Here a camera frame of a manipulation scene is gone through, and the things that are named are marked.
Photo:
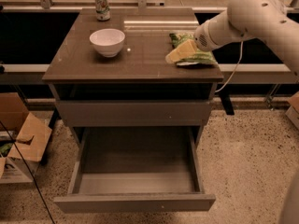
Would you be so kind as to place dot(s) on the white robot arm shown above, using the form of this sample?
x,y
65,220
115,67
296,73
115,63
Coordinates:
x,y
251,159

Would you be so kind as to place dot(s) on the cardboard box at right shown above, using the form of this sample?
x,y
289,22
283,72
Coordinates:
x,y
293,111

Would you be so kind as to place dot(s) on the closed grey top drawer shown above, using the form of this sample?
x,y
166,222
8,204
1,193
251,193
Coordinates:
x,y
133,113

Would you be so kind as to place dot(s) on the grey drawer cabinet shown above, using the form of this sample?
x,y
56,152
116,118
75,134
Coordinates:
x,y
139,71

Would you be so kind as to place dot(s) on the open grey middle drawer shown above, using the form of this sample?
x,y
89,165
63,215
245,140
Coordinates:
x,y
136,169

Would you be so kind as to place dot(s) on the green jalapeno chip bag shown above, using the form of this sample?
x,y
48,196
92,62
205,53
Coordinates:
x,y
185,51

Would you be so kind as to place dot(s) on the white ceramic bowl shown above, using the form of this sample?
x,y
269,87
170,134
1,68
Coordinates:
x,y
108,42

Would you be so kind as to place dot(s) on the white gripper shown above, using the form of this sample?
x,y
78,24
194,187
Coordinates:
x,y
201,41

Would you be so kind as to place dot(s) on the open cardboard box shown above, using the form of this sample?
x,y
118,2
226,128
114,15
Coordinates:
x,y
24,138

